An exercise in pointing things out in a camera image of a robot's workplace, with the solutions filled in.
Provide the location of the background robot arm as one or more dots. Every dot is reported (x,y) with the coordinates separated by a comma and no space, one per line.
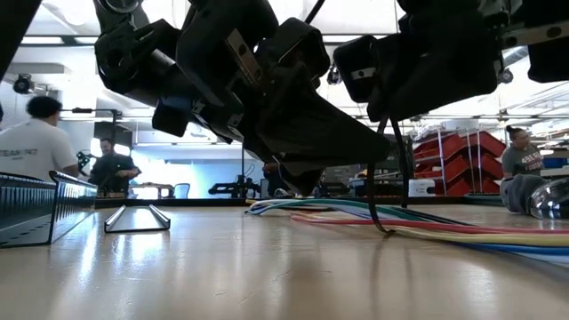
(83,162)

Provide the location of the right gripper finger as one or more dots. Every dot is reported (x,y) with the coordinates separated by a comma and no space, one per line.
(551,62)
(422,75)

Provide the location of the black background equipment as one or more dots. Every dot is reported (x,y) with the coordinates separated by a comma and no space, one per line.
(231,190)

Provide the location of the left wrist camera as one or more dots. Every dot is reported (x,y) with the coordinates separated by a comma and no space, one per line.
(171,117)

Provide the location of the white box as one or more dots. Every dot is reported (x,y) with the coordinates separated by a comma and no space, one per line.
(420,188)

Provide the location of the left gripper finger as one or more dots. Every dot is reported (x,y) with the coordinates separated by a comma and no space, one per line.
(304,182)
(311,133)

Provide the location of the black overhead light bar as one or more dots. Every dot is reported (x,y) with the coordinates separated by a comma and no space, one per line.
(67,40)

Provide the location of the black ceiling spotlight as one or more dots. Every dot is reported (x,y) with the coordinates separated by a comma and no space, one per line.
(332,75)
(23,84)
(504,76)

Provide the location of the grey work glove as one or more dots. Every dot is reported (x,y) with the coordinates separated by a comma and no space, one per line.
(518,195)

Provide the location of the person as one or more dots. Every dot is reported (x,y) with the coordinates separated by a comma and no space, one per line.
(111,171)
(31,151)
(522,157)
(272,180)

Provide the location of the black aluminium table frame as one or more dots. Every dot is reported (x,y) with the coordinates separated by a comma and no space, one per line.
(213,202)

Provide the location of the black duct cover strip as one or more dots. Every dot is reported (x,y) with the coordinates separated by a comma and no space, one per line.
(135,220)

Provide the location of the black stand frame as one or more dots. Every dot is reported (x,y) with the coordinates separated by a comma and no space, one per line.
(89,110)
(243,178)

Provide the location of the office chair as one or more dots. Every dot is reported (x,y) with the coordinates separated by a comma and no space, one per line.
(181,191)

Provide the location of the red storage bin rack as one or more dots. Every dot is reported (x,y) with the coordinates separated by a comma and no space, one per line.
(458,169)

